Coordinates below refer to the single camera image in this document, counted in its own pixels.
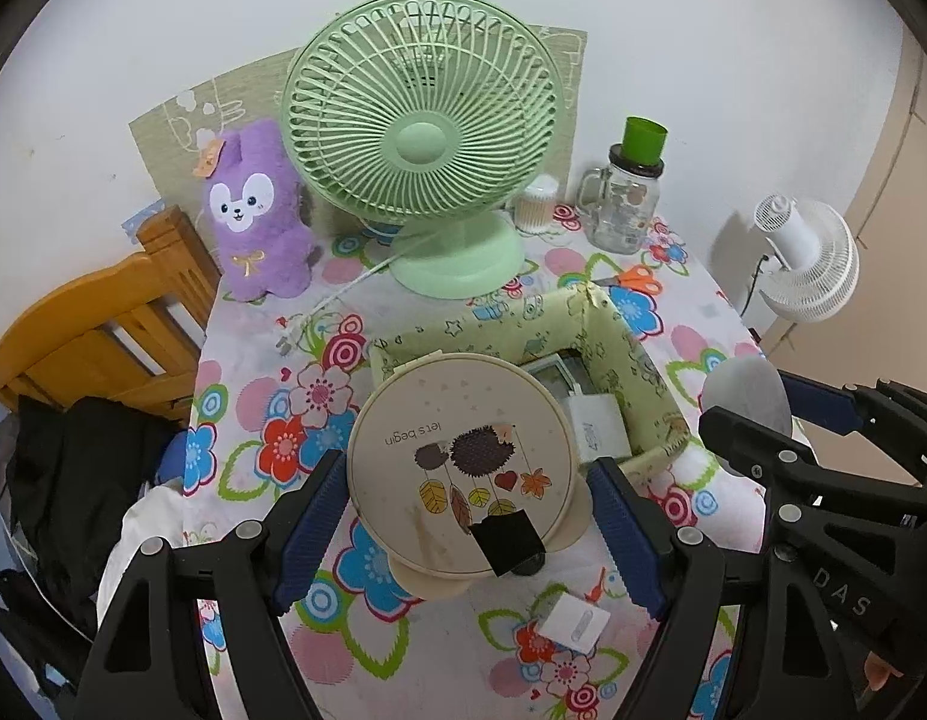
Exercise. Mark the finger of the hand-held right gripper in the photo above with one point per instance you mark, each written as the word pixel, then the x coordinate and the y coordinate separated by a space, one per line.
pixel 823 399
pixel 756 446

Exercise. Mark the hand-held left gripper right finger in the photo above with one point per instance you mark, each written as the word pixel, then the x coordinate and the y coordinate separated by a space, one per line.
pixel 628 532

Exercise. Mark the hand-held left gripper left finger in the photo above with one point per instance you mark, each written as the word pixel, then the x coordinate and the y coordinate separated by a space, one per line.
pixel 306 532

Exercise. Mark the grey round lid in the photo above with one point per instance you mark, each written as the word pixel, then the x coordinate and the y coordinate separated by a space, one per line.
pixel 748 390

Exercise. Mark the round cream hedgehog print mirror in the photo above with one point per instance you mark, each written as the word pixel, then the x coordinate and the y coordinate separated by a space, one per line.
pixel 433 465

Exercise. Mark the yellow printed fabric storage box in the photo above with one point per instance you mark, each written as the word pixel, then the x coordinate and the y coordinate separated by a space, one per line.
pixel 621 345

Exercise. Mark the person's right hand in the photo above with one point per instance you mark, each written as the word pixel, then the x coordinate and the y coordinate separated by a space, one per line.
pixel 885 671

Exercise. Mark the small white packet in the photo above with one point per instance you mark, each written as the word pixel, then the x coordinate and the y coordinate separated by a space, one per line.
pixel 576 619

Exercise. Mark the white charger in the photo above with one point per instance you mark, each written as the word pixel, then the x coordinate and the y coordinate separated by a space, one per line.
pixel 602 427

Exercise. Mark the black tape patch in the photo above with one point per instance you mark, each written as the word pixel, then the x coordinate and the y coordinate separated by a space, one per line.
pixel 508 540

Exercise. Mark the white standing fan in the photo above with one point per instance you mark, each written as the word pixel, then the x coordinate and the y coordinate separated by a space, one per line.
pixel 816 270

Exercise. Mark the floral tablecloth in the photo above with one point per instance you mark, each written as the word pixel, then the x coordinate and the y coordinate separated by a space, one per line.
pixel 238 405

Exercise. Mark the white printed tote bag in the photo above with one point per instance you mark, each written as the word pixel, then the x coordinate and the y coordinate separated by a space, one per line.
pixel 144 517

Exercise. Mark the white remote control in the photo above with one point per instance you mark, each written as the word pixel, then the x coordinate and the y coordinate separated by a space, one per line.
pixel 557 375

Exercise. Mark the black cloth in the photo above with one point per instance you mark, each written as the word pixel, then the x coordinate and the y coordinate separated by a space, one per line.
pixel 81 465

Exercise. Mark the glass mug jar green lid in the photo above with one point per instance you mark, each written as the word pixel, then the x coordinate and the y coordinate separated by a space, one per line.
pixel 621 217

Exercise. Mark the purple plush toy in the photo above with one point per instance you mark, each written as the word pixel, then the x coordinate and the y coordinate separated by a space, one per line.
pixel 257 255

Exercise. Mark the black bag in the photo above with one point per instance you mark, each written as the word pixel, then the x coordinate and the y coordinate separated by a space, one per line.
pixel 21 615

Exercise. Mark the wooden chair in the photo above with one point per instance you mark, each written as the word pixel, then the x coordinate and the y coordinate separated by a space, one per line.
pixel 81 330

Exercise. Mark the cotton swab container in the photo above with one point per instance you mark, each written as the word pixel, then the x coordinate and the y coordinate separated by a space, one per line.
pixel 537 210

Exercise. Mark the blue patterned paper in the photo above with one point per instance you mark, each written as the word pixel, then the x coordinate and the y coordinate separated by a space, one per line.
pixel 142 219

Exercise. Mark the green desk fan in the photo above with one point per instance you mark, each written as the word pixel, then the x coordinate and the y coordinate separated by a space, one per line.
pixel 426 142

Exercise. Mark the beige wall mat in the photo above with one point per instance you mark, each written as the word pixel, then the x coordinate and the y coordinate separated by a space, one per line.
pixel 171 135

